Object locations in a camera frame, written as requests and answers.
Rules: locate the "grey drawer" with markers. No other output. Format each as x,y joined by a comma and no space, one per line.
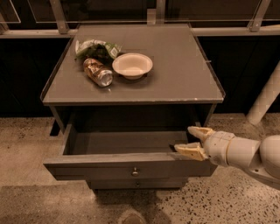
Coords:
139,183
124,155

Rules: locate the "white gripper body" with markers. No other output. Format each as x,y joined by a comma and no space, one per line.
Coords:
218,148

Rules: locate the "grey drawer cabinet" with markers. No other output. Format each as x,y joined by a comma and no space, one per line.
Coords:
179,91

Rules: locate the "metal railing frame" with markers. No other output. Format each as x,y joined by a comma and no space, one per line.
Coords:
37,19

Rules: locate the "crushed metal can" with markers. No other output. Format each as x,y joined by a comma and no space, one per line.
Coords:
97,72

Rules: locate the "green chip bag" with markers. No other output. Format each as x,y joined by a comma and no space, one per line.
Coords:
95,48

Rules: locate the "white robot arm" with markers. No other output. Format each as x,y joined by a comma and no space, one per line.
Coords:
259,159

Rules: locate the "grey bottom drawer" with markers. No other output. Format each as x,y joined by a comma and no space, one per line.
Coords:
139,183

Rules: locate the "grey top drawer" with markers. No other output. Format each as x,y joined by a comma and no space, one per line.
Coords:
124,155

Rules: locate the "white paper bowl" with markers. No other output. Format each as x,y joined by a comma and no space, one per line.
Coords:
132,66

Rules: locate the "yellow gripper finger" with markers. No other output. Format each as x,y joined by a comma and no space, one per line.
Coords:
191,150
201,133

